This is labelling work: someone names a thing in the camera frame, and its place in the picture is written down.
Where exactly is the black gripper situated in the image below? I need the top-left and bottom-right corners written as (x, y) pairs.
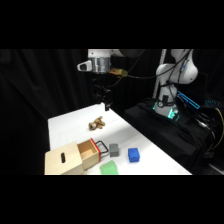
top-left (92, 73), bottom-right (113, 112)

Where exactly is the striped tiger plush toy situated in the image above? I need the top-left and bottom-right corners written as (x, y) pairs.
top-left (88, 116), bottom-right (107, 132)

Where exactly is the grey block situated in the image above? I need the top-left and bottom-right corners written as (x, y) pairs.
top-left (108, 143), bottom-right (121, 158)

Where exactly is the wooden drawer with red front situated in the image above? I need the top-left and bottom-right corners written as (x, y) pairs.
top-left (76, 137), bottom-right (110, 171)

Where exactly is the blue block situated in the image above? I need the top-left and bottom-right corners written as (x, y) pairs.
top-left (127, 147), bottom-right (141, 164)

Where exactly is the green block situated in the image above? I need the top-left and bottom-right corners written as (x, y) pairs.
top-left (99, 159), bottom-right (120, 176)

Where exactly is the white vertical pole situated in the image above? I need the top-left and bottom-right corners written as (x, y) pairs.
top-left (152, 49), bottom-right (168, 100)

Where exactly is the wooden box with slot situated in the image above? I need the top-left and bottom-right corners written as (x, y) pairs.
top-left (44, 141), bottom-right (86, 176)

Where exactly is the black cloth covered stand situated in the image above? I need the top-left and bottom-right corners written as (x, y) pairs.
top-left (123, 99), bottom-right (224, 176)

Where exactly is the black curtain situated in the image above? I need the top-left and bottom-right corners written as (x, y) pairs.
top-left (0, 49), bottom-right (224, 176)

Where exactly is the blue lit device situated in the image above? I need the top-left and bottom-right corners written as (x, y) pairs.
top-left (176, 89), bottom-right (202, 111)

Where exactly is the yellow wrist camera box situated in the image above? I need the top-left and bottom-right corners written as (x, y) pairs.
top-left (110, 67), bottom-right (130, 80)

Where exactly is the black cable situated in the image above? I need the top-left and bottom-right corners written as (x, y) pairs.
top-left (126, 49), bottom-right (194, 81)

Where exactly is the yellow cable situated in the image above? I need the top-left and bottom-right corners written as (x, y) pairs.
top-left (213, 107), bottom-right (224, 152)

